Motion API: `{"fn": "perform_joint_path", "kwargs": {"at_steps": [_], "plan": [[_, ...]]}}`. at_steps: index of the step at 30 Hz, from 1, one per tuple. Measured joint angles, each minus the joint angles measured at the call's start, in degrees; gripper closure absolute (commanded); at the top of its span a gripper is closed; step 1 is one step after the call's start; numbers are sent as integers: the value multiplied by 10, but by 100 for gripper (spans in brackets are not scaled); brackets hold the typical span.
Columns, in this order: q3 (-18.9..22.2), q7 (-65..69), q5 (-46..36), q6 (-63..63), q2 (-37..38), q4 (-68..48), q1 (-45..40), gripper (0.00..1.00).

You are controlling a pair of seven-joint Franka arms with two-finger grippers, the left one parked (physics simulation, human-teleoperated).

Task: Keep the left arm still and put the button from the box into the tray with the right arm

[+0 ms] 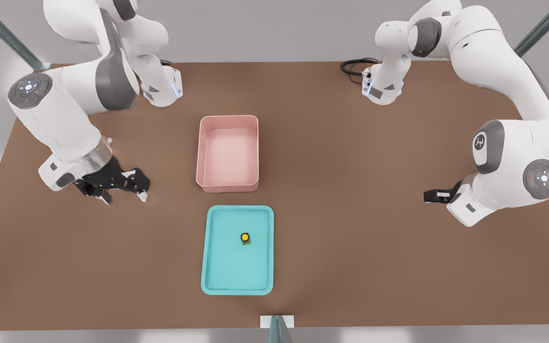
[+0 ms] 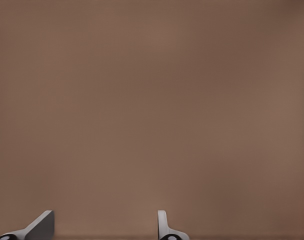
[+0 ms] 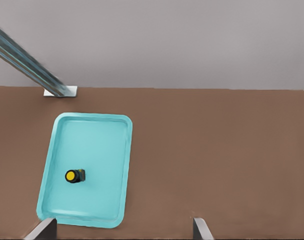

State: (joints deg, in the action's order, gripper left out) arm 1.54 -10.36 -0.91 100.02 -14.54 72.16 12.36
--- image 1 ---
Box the silver frame post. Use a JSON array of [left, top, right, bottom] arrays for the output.
[[0, 0, 51, 71], [260, 314, 295, 343], [514, 0, 549, 58]]

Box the pink plastic box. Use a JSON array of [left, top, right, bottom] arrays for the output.
[[196, 115, 260, 193]]

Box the pale blue-green tray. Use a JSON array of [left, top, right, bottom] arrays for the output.
[[201, 205, 275, 296]]

